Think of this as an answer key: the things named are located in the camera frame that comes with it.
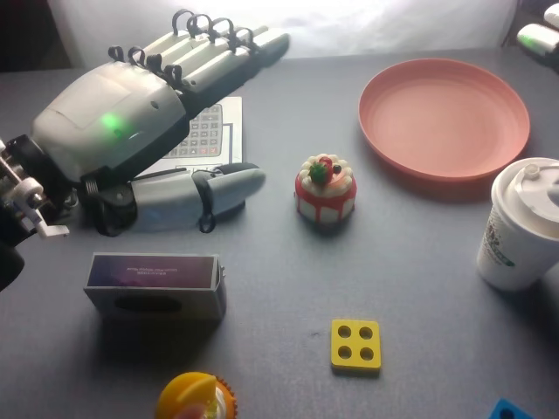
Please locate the blue toy block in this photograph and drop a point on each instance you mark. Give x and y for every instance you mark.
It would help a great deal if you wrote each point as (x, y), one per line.
(511, 410)

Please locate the white calculator print box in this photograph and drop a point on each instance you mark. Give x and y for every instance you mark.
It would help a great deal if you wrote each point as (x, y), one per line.
(233, 131)

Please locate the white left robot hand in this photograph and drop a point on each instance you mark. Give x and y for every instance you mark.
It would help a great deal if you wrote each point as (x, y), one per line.
(109, 113)

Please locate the pink round plate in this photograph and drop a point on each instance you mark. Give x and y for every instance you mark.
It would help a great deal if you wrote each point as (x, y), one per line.
(443, 118)

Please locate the white backdrop sheet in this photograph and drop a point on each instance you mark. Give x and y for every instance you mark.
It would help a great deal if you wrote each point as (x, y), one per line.
(371, 26)

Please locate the white paper coffee cup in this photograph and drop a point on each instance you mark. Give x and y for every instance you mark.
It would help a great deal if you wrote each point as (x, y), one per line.
(515, 244)

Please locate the yellow four-hole block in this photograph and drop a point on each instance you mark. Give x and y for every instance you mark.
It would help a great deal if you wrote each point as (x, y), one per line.
(356, 347)

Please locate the grey table cloth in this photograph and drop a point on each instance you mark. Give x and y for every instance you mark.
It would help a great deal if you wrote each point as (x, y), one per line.
(279, 279)

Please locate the toy strawberry cream cake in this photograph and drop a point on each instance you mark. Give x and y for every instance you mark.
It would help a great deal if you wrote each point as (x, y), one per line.
(325, 192)

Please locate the purple small box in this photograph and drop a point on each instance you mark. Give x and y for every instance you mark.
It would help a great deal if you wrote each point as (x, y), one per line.
(153, 283)

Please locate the orange toy cupcake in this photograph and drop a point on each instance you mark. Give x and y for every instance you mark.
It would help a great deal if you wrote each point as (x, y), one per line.
(192, 393)

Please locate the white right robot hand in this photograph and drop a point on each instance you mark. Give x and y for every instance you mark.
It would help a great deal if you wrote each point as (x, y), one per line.
(539, 39)

